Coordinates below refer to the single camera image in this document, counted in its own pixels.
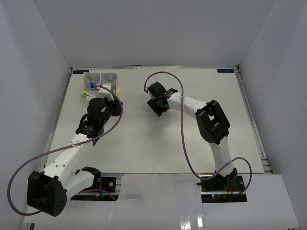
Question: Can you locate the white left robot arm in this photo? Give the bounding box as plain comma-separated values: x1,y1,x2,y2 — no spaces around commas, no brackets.
27,97,122,217

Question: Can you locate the black table logo label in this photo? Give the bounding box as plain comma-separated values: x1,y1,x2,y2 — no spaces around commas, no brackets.
72,70,89,74
217,69,234,73

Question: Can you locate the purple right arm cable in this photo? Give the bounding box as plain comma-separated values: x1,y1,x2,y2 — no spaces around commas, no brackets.
143,71,252,194

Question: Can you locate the white marker yellow cap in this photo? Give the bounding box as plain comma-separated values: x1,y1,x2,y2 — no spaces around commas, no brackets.
82,90,95,97

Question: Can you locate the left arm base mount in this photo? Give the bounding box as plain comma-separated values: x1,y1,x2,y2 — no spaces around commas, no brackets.
67,166,118,201

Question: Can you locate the aluminium table edge rail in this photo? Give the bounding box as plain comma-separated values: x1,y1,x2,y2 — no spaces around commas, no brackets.
234,65,275,174

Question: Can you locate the white marker orange cap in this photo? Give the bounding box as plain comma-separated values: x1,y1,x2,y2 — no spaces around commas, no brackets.
81,94,93,100

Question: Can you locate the white front cover panel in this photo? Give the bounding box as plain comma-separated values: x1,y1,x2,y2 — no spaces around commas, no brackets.
24,174,300,230

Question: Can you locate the white organizer box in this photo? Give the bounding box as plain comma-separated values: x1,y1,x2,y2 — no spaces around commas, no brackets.
100,72,118,92
81,72,100,103

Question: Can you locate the thin yellow highlighter pen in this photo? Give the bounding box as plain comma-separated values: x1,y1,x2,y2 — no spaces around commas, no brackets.
83,72,92,81

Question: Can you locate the white left organizer box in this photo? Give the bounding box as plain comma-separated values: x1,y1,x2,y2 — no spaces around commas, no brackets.
81,72,100,103

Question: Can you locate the yellow highlighter body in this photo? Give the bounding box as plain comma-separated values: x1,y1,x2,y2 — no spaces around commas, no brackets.
117,88,121,98

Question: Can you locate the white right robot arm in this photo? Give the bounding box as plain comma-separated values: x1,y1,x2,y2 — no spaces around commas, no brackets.
144,82,237,191

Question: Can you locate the black left table logo label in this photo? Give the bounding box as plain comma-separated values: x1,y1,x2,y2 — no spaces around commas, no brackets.
72,70,89,74

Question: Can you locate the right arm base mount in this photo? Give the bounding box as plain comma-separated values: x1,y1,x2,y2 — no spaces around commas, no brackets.
197,169,247,203

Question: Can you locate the white right organizer box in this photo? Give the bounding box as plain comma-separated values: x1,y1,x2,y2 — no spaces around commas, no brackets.
100,72,118,92

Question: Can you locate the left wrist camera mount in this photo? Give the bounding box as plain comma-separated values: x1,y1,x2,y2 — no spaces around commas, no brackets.
95,82,115,101

